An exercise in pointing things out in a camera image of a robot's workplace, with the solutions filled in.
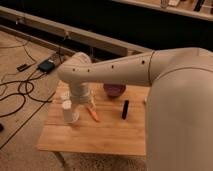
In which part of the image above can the white ceramic cup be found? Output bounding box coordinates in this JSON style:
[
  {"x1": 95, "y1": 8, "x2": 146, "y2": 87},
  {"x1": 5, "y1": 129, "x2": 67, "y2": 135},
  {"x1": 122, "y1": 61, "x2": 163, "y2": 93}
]
[{"x1": 62, "y1": 100, "x2": 79, "y2": 123}]

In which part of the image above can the black floor cable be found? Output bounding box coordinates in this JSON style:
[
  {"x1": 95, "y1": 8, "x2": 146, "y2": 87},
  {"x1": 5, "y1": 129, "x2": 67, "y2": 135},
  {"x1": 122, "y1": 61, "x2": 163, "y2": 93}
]
[{"x1": 0, "y1": 71, "x2": 56, "y2": 118}]

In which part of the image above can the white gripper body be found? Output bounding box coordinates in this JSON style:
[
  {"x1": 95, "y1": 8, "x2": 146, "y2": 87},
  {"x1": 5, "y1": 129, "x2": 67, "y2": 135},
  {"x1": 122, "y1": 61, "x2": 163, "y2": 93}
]
[{"x1": 69, "y1": 83, "x2": 91, "y2": 104}]

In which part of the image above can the orange carrot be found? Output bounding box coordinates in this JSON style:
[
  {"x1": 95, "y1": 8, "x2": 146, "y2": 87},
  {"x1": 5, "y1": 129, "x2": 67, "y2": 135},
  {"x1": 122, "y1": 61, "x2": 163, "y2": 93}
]
[{"x1": 86, "y1": 107, "x2": 100, "y2": 122}]

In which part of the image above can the purple bowl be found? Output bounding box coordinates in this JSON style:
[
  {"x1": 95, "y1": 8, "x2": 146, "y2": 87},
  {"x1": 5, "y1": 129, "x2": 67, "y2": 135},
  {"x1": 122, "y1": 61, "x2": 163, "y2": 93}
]
[{"x1": 103, "y1": 84, "x2": 126, "y2": 98}]

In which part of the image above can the wooden table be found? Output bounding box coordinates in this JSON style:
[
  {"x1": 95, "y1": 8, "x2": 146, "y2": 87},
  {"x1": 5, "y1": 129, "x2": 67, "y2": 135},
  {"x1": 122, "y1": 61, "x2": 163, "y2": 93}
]
[{"x1": 37, "y1": 82, "x2": 149, "y2": 156}]

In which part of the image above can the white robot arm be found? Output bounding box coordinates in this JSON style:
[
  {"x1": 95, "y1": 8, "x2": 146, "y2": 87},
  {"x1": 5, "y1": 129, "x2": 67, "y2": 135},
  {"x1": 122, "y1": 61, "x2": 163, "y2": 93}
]
[{"x1": 58, "y1": 47, "x2": 213, "y2": 171}]

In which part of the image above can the black power adapter box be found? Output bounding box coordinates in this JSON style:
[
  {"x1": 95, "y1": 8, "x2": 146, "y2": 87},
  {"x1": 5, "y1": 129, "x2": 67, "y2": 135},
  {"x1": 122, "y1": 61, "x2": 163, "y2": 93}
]
[{"x1": 37, "y1": 60, "x2": 55, "y2": 73}]

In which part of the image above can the small black device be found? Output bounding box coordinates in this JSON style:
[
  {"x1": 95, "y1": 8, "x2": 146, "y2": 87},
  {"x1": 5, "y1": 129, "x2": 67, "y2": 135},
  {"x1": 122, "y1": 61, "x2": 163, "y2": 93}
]
[{"x1": 17, "y1": 64, "x2": 31, "y2": 72}]

